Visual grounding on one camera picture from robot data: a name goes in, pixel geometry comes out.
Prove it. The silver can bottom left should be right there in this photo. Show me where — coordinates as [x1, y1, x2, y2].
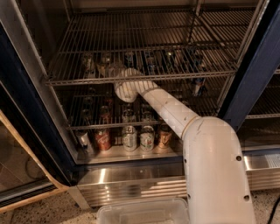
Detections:
[75, 130, 94, 154]

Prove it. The brown orange can bottom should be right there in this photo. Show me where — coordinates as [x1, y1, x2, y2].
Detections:
[158, 123, 172, 149]

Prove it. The black floor cable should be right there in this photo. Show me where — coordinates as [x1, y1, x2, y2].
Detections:
[267, 195, 280, 224]

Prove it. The wire fridge shelf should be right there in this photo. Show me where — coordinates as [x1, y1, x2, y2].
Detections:
[59, 77, 227, 130]
[46, 8, 254, 86]

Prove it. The blue can middle shelf right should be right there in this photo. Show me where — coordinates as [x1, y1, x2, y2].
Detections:
[187, 52, 208, 98]

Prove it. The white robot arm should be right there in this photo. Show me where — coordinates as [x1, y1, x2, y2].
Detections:
[99, 65, 256, 224]

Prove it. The tall blue can middle shelf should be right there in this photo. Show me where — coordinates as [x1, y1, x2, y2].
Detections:
[144, 52, 158, 75]

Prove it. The open fridge glass door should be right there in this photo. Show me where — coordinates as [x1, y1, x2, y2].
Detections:
[0, 25, 72, 213]

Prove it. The clear plastic bin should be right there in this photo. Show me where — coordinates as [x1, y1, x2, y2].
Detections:
[96, 198, 190, 224]

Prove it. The middle wire fridge shelf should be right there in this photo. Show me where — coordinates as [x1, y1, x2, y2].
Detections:
[59, 77, 227, 130]

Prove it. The blue fridge centre pillar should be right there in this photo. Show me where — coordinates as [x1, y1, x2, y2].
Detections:
[218, 0, 280, 131]

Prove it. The red cola can bottom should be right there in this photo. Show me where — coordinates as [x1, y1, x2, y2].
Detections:
[94, 129, 111, 151]

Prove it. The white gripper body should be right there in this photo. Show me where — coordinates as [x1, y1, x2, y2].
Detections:
[114, 68, 145, 103]

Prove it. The green dark can middle shelf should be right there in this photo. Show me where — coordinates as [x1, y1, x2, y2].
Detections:
[163, 50, 174, 74]

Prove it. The white can middle shelf left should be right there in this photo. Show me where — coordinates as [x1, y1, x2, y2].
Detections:
[81, 52, 95, 79]

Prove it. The steel fridge base grille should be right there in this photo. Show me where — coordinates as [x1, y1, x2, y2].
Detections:
[77, 153, 280, 207]

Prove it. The upper wire fridge shelf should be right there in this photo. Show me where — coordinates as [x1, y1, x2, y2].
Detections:
[46, 8, 254, 86]

